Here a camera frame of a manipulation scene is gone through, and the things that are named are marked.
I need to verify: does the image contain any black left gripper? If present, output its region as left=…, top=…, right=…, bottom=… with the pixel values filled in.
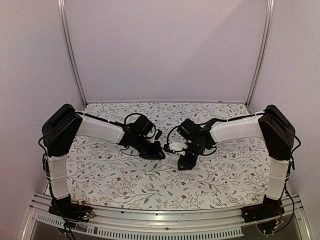
left=134, top=137, right=166, bottom=162

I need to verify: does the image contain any white remote control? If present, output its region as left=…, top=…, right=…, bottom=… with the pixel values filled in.
left=160, top=154, right=180, bottom=168

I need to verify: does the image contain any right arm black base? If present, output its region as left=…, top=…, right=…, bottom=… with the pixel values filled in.
left=241, top=196, right=285, bottom=235

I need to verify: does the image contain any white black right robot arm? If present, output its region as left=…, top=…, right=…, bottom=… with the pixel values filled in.
left=163, top=104, right=302, bottom=218

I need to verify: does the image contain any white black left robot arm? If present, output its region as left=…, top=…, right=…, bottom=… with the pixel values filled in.
left=38, top=103, right=165, bottom=217

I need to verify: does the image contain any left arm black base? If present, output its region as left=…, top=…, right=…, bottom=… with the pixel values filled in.
left=48, top=195, right=95, bottom=222

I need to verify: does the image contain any floral patterned table mat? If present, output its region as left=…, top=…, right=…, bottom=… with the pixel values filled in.
left=65, top=102, right=271, bottom=211

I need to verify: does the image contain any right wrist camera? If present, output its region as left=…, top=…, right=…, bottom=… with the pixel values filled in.
left=163, top=142, right=188, bottom=154

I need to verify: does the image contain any aluminium front rail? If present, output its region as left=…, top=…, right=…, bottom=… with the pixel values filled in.
left=21, top=193, right=313, bottom=240

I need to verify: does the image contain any left aluminium frame post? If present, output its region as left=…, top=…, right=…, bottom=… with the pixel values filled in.
left=56, top=0, right=88, bottom=107

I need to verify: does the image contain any aluminium frame post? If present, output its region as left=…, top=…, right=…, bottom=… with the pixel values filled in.
left=245, top=0, right=275, bottom=106
left=56, top=0, right=88, bottom=107

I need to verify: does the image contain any right aluminium frame post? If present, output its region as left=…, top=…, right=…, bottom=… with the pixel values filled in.
left=245, top=0, right=275, bottom=106

